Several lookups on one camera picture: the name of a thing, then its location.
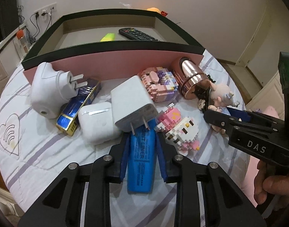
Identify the black remote control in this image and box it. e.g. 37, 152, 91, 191
118, 28, 158, 42

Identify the orange plush toy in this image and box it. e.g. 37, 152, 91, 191
147, 7, 161, 14

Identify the pink white brick figure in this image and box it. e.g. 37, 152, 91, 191
154, 103, 200, 156

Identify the person's right hand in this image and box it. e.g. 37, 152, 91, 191
254, 161, 289, 206

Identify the blue highlighter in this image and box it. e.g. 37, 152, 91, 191
127, 119, 156, 194

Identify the pink box with black rim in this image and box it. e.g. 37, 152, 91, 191
22, 9, 205, 82

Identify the pink purple brick figure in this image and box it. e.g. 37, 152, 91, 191
138, 67, 178, 103

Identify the white desk with drawers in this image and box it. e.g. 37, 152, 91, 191
0, 23, 26, 95

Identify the bottle with orange cap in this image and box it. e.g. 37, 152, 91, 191
16, 29, 30, 53

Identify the white earbuds case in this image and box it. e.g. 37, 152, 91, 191
78, 101, 122, 145

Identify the white square charger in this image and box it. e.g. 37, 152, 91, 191
111, 75, 158, 132

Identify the white round plug adapter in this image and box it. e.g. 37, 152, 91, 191
30, 62, 87, 119

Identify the blue and gold small box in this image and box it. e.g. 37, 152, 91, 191
56, 79, 101, 136

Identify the yellow highlighter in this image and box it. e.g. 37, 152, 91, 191
100, 33, 115, 42

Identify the rose gold cylinder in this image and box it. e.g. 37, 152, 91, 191
170, 57, 210, 100

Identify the white wall power strip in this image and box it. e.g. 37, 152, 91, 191
34, 3, 57, 20

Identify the pink doll figure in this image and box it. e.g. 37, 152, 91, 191
197, 75, 241, 135

